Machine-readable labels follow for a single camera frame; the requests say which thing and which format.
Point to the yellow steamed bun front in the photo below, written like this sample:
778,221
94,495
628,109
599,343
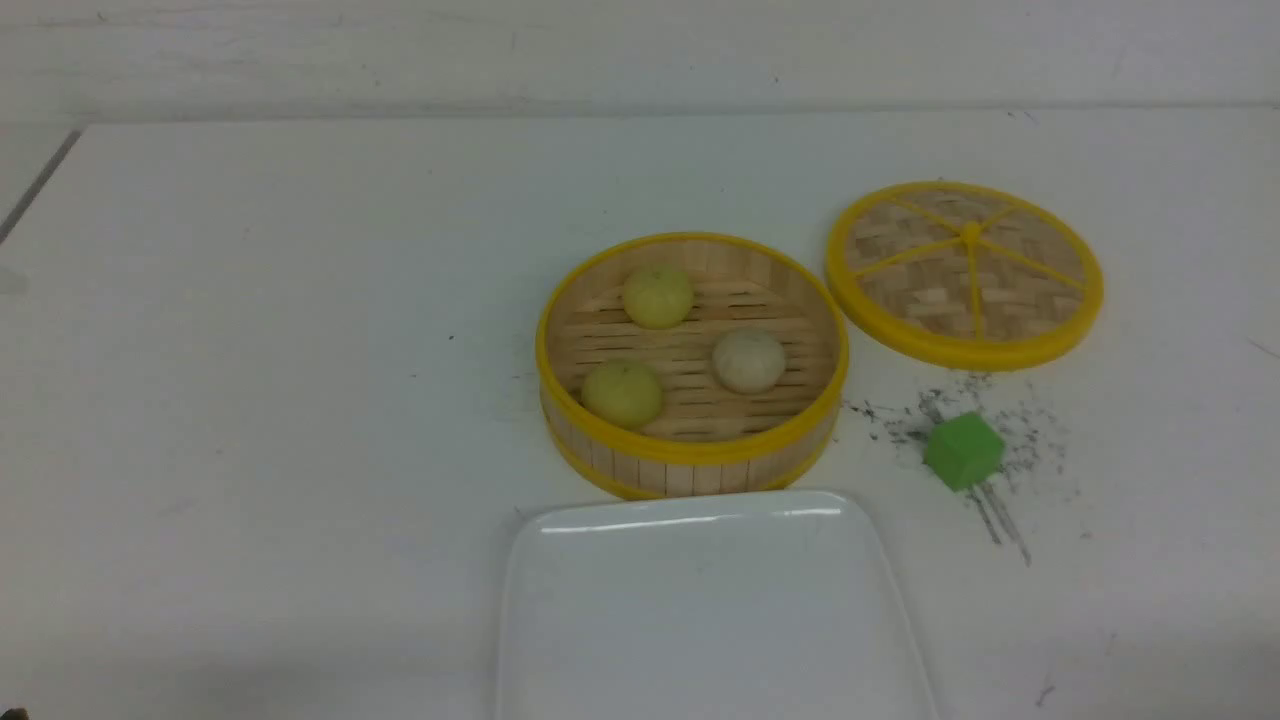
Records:
626,393

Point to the yellow steamed bun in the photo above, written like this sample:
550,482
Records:
658,296
626,393

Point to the yellow steamed bun back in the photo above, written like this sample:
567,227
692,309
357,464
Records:
658,296

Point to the white steamed bun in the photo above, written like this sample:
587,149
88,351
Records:
748,361

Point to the white rectangular plate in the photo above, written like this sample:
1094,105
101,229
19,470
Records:
768,605

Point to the bamboo steamer basket yellow rim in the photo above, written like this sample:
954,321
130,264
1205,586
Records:
707,440

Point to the green cube block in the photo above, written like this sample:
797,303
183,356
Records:
964,451

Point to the bamboo steamer lid yellow rim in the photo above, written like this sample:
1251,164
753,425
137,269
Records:
963,276

